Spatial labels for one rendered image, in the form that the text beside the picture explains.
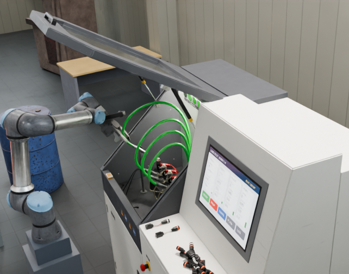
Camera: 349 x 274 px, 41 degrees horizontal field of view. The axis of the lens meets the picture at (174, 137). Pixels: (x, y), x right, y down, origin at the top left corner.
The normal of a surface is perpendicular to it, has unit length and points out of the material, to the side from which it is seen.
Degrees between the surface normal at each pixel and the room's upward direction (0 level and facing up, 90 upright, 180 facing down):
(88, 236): 0
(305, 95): 90
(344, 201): 90
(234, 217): 76
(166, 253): 0
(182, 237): 0
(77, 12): 92
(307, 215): 90
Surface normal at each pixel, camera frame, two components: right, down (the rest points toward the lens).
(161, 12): 0.50, 0.36
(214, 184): -0.90, 0.00
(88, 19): 0.68, 0.32
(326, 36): -0.86, 0.27
